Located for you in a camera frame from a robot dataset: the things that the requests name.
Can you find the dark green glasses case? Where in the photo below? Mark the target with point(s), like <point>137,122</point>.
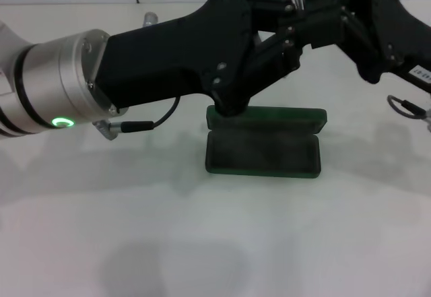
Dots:
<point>262,155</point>

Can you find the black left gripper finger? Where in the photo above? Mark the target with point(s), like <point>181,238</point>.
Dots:
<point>269,2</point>

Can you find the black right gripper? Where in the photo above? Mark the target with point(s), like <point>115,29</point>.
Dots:
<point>407,37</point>

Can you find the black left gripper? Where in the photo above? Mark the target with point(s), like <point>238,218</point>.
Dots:
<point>175,54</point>

